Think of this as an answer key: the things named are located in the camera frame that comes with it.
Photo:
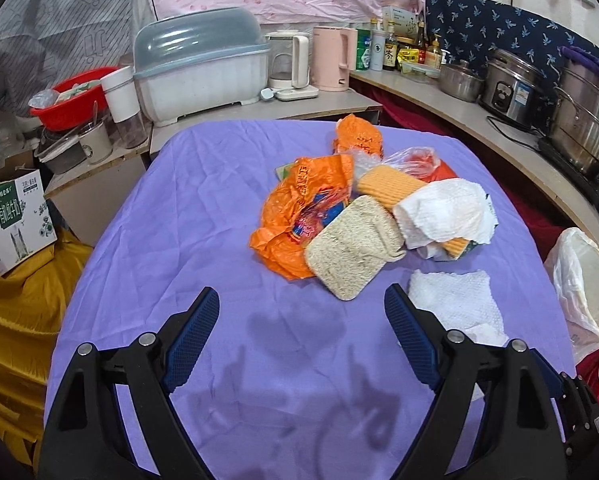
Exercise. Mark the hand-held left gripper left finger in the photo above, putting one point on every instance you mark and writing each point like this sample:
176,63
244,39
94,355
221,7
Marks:
194,340

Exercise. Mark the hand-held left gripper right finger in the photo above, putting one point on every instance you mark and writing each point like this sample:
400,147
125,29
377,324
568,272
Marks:
412,340

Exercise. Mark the white lined trash bin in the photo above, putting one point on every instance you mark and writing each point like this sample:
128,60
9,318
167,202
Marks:
579,280

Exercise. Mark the yellow sponge cloth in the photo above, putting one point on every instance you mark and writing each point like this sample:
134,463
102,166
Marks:
384,185

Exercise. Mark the purple cloth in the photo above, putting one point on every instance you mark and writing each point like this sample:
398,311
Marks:
589,57

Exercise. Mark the tall steel steamer pot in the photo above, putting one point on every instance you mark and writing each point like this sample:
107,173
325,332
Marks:
584,120

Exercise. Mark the steel pot with lid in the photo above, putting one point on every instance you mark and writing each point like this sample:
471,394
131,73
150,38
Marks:
459,82

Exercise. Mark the red plastic basin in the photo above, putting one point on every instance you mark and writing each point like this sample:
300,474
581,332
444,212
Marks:
64,112

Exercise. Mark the purple tablecloth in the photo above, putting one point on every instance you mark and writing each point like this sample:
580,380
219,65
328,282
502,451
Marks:
204,210

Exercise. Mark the clear plastic bag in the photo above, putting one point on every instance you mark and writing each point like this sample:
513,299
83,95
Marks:
414,160

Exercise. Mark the black plastic tray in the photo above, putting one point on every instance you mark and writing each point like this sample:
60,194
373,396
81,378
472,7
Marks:
61,157

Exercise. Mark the beige loofah pad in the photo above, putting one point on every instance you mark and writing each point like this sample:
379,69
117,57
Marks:
349,255

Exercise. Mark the steel rice cooker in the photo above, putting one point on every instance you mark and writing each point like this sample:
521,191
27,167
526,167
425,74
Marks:
514,90

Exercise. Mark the clear food container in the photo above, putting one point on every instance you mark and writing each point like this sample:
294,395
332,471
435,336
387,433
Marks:
422,72

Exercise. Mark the yellow seasoning packet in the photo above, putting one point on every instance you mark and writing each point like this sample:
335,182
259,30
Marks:
409,57

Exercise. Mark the green packet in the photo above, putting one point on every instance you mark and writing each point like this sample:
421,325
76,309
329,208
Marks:
282,172

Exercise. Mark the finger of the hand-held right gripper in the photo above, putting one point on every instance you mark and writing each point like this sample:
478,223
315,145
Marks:
582,410

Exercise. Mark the white and green carton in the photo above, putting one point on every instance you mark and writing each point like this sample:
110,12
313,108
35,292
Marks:
399,17

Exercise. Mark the paper cup with spoon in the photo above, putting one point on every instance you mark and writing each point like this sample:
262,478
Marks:
96,145

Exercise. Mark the blue floral cloth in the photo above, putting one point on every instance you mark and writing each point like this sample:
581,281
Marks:
479,25

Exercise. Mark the red cloth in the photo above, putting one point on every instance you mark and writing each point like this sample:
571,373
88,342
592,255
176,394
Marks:
479,155

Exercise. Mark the large orange plastic bag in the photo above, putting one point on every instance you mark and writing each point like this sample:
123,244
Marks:
289,210

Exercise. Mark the black induction cooker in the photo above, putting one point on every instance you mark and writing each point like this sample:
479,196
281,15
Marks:
564,162

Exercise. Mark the white blender cup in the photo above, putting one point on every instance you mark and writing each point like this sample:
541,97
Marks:
122,95

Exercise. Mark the dish box with grey lid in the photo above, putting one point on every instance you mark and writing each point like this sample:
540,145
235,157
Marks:
204,85

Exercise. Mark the wooden side table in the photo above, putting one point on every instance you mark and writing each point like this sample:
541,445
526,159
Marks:
259,110

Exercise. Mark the red plastic bag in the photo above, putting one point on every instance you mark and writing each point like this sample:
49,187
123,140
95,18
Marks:
444,172

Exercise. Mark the yellowish oil bottle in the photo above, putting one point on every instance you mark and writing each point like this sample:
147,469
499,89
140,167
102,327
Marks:
433,55

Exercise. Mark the glass electric kettle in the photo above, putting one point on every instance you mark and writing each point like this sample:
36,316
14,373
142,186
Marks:
287,60

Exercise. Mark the grey striped cloth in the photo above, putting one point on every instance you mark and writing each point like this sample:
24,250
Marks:
54,25

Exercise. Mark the pink electric kettle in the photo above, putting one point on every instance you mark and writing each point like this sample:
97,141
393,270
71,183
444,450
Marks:
329,60

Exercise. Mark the white paper towel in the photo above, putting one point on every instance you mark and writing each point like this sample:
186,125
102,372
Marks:
454,300
444,215

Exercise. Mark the white power plug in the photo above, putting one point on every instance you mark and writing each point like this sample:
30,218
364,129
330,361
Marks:
269,94

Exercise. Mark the printed cardboard box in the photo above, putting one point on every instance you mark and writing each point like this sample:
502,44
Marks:
14,230

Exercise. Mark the curved wooden counter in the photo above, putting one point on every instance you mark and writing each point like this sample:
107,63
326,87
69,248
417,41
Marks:
489,120

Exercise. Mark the dark sauce bottle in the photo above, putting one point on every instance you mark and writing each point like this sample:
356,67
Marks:
389,52

